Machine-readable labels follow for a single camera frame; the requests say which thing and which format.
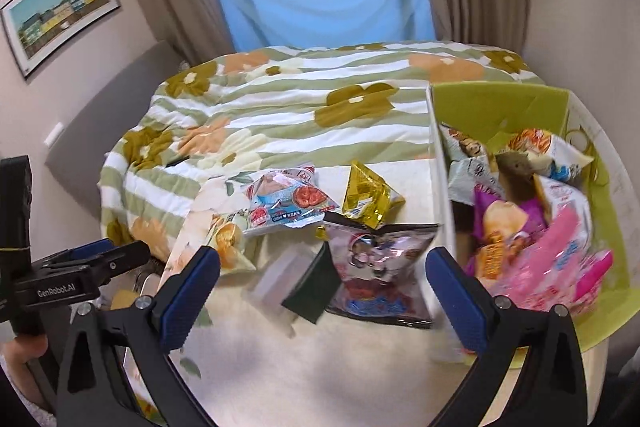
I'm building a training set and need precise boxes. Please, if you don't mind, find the dark pink cartoon snack packet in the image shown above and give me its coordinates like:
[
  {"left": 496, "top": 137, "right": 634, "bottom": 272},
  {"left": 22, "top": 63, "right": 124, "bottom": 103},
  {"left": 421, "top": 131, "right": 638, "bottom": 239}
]
[{"left": 322, "top": 212, "right": 441, "bottom": 330}]

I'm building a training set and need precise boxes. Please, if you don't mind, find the floral striped blanket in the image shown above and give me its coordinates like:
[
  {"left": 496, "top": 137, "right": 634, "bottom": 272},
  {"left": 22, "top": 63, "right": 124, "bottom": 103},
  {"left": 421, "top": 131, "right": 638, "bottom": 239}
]
[{"left": 99, "top": 39, "right": 546, "bottom": 263}]

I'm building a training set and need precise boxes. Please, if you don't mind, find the gold snack packet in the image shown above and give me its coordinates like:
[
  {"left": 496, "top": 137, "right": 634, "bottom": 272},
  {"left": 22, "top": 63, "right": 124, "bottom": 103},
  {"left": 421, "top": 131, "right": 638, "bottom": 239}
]
[{"left": 342, "top": 160, "right": 407, "bottom": 230}]

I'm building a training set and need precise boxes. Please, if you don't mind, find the grey white rice cracker packet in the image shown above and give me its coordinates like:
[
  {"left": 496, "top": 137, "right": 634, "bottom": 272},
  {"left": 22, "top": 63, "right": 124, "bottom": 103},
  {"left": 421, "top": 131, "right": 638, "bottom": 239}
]
[{"left": 447, "top": 157, "right": 501, "bottom": 206}]

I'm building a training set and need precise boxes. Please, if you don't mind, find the person's left hand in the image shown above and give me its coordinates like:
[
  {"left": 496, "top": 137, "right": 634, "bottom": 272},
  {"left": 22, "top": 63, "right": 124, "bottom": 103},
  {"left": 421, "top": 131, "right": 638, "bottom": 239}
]
[{"left": 2, "top": 336, "right": 50, "bottom": 375}]

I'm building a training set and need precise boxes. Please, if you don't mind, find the white wall switch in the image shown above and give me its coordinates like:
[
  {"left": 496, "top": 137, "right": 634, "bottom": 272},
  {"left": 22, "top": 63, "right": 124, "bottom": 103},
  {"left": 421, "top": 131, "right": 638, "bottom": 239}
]
[{"left": 44, "top": 122, "right": 66, "bottom": 148}]

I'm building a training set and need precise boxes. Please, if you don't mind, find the blue white snack packet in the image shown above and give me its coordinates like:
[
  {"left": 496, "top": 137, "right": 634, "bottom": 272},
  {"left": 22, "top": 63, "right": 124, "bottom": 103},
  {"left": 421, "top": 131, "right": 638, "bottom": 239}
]
[{"left": 241, "top": 163, "right": 341, "bottom": 238}]

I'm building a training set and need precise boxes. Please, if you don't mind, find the grey headboard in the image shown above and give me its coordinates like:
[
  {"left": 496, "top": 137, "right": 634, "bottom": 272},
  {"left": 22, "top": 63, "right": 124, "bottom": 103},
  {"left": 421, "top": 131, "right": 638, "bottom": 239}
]
[{"left": 44, "top": 41, "right": 188, "bottom": 188}]

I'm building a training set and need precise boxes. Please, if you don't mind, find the yellow orange snack packet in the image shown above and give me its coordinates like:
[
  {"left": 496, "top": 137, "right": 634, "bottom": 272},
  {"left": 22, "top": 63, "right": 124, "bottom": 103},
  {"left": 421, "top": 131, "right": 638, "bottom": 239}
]
[{"left": 212, "top": 209, "right": 257, "bottom": 277}]

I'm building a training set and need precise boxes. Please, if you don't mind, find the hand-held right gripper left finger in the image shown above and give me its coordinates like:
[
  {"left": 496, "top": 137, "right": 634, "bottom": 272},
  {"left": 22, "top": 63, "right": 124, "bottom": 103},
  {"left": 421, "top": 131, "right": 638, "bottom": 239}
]
[{"left": 55, "top": 246, "right": 221, "bottom": 427}]

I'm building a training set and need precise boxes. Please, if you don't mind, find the purple chips packet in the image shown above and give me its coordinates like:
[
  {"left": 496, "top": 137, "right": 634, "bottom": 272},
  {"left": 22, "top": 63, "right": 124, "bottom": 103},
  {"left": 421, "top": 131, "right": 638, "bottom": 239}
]
[{"left": 462, "top": 187, "right": 551, "bottom": 283}]

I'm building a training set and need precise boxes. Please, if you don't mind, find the green cardboard box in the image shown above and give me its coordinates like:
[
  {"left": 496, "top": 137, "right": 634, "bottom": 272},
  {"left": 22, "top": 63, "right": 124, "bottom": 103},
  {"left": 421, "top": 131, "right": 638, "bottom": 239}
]
[{"left": 426, "top": 81, "right": 640, "bottom": 350}]

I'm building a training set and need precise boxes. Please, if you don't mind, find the framed wall picture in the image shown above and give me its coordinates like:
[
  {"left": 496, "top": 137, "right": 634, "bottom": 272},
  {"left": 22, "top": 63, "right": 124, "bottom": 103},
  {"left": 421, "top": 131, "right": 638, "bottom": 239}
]
[{"left": 0, "top": 0, "right": 122, "bottom": 80}]

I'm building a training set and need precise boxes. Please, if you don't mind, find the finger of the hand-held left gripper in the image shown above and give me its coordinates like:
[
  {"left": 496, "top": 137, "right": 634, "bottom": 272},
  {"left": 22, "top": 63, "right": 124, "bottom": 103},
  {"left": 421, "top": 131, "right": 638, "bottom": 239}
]
[
  {"left": 35, "top": 238, "right": 118, "bottom": 269},
  {"left": 95, "top": 241, "right": 151, "bottom": 285}
]

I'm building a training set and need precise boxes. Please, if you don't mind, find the pale pink candy packet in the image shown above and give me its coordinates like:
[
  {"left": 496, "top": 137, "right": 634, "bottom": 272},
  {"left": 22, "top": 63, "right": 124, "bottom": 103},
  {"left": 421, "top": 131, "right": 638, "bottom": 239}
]
[{"left": 532, "top": 174, "right": 596, "bottom": 258}]

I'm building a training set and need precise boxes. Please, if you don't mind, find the orange white snack packet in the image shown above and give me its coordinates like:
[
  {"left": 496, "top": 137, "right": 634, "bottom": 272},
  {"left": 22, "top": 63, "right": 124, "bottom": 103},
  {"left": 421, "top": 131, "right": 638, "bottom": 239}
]
[{"left": 502, "top": 128, "right": 596, "bottom": 182}]

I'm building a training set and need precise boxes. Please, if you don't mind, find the small white box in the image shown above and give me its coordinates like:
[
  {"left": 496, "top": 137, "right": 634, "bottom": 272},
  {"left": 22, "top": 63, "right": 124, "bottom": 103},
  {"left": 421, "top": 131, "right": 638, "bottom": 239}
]
[{"left": 241, "top": 244, "right": 321, "bottom": 325}]

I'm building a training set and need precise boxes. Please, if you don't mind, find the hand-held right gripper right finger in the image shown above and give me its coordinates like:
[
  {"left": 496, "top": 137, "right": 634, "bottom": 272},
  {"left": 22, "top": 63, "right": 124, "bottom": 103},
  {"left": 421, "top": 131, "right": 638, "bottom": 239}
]
[{"left": 425, "top": 247, "right": 591, "bottom": 427}]

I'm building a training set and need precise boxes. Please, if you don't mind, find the white potato chips packet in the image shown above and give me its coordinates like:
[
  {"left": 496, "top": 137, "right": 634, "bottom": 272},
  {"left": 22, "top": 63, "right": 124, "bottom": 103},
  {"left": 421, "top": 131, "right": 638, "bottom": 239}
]
[{"left": 440, "top": 123, "right": 501, "bottom": 168}]

